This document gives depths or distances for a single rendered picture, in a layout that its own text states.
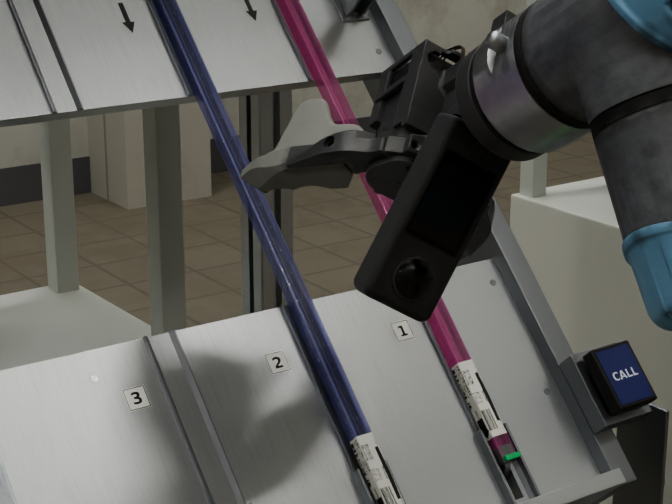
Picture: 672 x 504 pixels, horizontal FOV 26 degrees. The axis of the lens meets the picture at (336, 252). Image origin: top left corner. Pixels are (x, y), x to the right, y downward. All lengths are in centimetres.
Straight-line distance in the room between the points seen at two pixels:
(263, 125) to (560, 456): 51
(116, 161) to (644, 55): 396
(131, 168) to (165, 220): 300
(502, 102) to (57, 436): 36
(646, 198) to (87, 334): 108
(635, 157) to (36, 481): 42
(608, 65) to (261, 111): 76
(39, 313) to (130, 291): 204
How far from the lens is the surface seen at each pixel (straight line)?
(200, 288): 382
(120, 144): 457
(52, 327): 173
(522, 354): 112
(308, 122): 92
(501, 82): 78
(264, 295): 149
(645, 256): 71
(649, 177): 71
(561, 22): 74
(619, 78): 72
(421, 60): 88
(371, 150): 86
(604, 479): 109
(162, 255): 158
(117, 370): 97
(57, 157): 180
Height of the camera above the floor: 120
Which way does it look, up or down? 17 degrees down
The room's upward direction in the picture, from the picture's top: straight up
